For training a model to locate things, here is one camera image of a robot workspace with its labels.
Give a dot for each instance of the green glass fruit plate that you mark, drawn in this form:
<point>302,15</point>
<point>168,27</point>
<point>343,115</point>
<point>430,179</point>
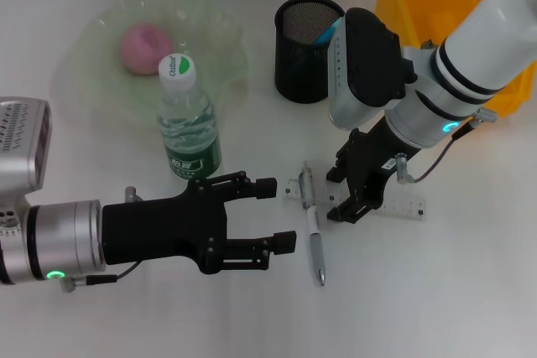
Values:
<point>105,81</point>

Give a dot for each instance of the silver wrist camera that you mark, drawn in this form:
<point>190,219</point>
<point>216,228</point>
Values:
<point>21,144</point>
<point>369,64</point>

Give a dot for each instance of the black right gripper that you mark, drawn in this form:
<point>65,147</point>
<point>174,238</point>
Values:
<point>373,165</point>

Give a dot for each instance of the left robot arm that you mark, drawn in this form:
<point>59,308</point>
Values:
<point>63,240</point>

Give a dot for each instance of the clear green-label water bottle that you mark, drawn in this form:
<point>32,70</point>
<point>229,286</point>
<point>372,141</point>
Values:
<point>189,131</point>

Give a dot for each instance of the white grey ballpoint pen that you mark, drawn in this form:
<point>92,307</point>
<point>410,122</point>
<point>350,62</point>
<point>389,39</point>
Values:
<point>312,224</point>

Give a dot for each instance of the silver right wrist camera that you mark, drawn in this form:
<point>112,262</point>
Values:
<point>369,64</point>

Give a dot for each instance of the pink peach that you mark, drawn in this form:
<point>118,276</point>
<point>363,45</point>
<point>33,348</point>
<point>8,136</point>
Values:
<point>142,50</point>

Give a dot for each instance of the black mesh pen holder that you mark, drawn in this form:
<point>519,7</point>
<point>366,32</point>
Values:
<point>302,77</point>

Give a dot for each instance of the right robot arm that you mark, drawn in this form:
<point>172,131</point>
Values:
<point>482,52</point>

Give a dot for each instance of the clear plastic ruler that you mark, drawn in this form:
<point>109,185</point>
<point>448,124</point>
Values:
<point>403,207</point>

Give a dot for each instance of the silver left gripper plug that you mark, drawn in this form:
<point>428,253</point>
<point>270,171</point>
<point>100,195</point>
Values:
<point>132,195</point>

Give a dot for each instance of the light blue scissors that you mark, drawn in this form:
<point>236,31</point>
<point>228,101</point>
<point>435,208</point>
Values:
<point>327,35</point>

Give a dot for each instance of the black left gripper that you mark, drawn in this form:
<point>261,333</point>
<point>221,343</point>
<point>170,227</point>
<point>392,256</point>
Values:
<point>159,228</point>

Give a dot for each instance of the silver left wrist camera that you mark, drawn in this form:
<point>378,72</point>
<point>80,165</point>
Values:
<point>21,144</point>

